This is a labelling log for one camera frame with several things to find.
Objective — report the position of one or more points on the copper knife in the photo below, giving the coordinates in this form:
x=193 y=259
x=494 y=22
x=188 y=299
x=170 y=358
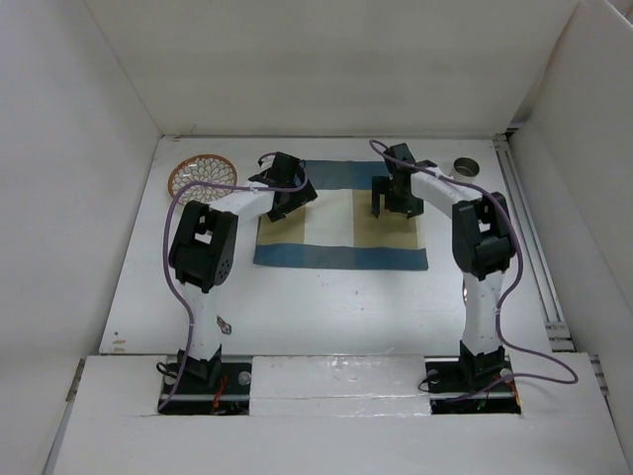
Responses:
x=465 y=294

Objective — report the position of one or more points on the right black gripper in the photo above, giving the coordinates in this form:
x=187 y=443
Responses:
x=383 y=185

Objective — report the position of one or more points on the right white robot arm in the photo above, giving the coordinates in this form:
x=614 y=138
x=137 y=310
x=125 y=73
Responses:
x=483 y=246

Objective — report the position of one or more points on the patterned ceramic plate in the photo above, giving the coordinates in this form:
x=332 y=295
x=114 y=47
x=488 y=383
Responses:
x=205 y=168

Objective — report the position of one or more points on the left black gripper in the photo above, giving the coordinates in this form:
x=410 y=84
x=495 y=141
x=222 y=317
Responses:
x=301 y=198

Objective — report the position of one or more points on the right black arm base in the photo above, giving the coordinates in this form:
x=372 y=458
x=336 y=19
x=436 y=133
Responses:
x=452 y=391

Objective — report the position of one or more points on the iridescent metal fork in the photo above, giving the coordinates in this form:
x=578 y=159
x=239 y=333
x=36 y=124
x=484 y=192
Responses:
x=224 y=326

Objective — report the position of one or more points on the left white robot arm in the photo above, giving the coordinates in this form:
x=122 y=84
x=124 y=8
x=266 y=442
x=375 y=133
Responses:
x=202 y=251

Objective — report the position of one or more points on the aluminium rail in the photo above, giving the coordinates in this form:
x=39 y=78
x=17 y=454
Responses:
x=553 y=316

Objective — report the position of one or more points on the blue beige checkered placemat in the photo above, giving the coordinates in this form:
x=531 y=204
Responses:
x=337 y=230

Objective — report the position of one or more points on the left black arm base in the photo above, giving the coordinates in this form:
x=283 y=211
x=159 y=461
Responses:
x=227 y=394

